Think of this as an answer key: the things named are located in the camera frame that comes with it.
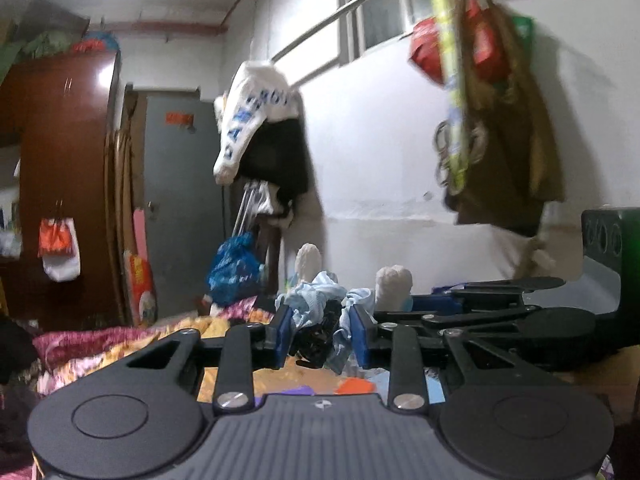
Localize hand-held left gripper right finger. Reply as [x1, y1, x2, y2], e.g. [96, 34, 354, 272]
[349, 304, 563, 414]

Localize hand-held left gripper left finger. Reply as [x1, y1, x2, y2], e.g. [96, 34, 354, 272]
[102, 304, 296, 414]

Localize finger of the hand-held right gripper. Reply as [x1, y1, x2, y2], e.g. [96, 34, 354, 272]
[374, 307, 598, 352]
[413, 276, 567, 313]

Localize light blue cloth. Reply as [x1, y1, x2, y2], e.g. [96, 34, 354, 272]
[275, 271, 374, 374]

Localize black cloth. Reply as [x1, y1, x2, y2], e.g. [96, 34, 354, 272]
[294, 300, 347, 369]

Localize white knitted sock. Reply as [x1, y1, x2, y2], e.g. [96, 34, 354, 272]
[295, 243, 323, 286]
[375, 265, 414, 311]

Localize orange cloth piece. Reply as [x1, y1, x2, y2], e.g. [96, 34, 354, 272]
[335, 377, 377, 396]

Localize purple cloth piece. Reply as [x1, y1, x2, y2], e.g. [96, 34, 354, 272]
[254, 385, 317, 405]

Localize blue plastic bag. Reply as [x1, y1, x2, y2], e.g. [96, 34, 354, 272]
[207, 232, 265, 307]

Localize brown hanging bag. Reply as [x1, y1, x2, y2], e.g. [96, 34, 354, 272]
[444, 0, 567, 239]

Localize folded metal rack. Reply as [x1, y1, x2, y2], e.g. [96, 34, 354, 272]
[232, 180, 262, 242]

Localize colourful printed blanket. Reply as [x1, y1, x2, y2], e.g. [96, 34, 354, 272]
[32, 297, 277, 403]

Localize red printed package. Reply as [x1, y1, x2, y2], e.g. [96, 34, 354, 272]
[128, 252, 158, 324]

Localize metal rings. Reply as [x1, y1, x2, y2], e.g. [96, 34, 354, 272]
[433, 119, 489, 187]

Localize grey door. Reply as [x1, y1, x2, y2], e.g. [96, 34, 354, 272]
[142, 89, 236, 319]

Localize black hanging garment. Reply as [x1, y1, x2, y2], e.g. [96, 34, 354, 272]
[239, 117, 312, 232]

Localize leaning cardboard sheets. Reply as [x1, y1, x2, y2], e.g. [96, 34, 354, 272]
[104, 85, 147, 327]

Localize yellow green printed roll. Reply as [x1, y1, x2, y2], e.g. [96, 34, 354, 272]
[424, 0, 477, 192]

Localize white printed garment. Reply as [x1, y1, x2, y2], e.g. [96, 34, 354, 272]
[212, 60, 302, 187]

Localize red packet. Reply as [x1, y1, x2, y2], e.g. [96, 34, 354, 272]
[467, 0, 502, 81]

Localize red and white hanging bag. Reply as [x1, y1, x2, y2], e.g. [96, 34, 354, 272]
[37, 217, 82, 282]

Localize red snack bag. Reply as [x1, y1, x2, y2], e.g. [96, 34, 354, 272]
[407, 17, 447, 84]

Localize dark cloth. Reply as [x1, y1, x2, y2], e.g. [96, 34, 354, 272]
[0, 314, 42, 466]

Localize brown wooden wardrobe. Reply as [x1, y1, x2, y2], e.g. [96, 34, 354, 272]
[0, 50, 126, 332]

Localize metal hanging rod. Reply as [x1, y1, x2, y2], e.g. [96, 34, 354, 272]
[272, 0, 427, 62]

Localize blue and red bag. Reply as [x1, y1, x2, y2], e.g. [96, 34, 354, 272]
[74, 30, 122, 57]

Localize green cloth bundle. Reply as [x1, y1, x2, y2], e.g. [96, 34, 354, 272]
[0, 29, 72, 63]

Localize window with metal frame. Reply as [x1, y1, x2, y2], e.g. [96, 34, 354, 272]
[337, 0, 453, 65]

